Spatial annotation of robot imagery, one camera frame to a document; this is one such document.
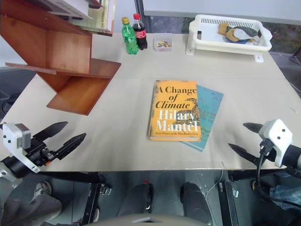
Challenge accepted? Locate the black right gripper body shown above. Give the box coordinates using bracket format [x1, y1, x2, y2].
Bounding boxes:
[254, 138, 276, 169]

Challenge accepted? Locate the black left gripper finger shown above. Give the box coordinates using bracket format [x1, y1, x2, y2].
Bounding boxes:
[56, 132, 87, 160]
[32, 121, 69, 142]

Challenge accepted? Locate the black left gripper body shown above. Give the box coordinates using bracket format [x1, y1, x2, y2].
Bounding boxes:
[24, 135, 60, 167]

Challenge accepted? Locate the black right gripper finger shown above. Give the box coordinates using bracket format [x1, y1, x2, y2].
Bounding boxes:
[228, 143, 260, 167]
[242, 122, 264, 134]

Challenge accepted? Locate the blue softcover book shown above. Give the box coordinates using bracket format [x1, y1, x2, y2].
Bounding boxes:
[181, 84, 224, 152]

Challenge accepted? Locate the brown wooden bookshelf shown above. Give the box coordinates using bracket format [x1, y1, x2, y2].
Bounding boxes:
[0, 0, 122, 116]

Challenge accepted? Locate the orange hardcover book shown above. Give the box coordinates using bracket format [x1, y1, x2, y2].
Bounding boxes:
[148, 80, 202, 142]

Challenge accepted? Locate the blue plaid trouser leg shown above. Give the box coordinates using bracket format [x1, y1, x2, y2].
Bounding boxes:
[269, 185, 301, 210]

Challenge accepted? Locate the black office chair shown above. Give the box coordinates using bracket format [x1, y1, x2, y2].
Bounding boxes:
[0, 90, 19, 121]

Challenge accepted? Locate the grey trouser leg with shoe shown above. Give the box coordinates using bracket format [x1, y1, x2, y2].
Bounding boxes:
[0, 180, 63, 226]

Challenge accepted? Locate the dark rounded shape red tip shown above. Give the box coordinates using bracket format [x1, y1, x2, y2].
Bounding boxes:
[117, 180, 155, 218]

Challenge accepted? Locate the blue cloth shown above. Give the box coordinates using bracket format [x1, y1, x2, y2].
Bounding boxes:
[225, 37, 250, 45]

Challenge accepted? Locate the white plastic basket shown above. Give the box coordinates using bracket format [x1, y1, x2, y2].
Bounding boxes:
[186, 14, 273, 63]

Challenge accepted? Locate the dark green cloth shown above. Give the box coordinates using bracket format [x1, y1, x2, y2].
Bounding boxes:
[235, 26, 261, 39]

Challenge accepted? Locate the white grey cloth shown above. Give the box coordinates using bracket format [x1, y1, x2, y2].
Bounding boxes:
[232, 27, 248, 40]

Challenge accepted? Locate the beige rounded robot torso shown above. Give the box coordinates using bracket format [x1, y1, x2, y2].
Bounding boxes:
[88, 212, 209, 226]

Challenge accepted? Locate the green plastic soda bottle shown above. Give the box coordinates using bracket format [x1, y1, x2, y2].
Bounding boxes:
[121, 16, 139, 56]

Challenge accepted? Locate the clear box of coloured pieces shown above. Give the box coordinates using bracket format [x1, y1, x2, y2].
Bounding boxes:
[152, 35, 174, 52]

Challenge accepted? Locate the dark cola bottle red cap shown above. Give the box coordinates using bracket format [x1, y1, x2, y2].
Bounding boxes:
[132, 13, 148, 50]

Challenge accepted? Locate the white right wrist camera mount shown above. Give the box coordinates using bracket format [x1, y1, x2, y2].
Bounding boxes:
[258, 119, 293, 168]

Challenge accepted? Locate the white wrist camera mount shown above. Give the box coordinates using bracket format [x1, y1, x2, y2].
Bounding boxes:
[258, 119, 293, 168]
[1, 122, 41, 174]

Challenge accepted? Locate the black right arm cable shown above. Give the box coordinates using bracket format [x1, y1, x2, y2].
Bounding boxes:
[255, 138, 301, 209]

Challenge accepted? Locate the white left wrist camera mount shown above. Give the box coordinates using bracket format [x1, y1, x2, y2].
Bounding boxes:
[1, 122, 41, 174]

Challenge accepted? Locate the thin white cable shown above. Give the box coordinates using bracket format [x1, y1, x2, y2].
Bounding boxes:
[204, 169, 224, 199]

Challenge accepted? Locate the black table frame leg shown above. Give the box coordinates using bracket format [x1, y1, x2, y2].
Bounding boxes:
[40, 171, 113, 226]
[217, 169, 259, 226]

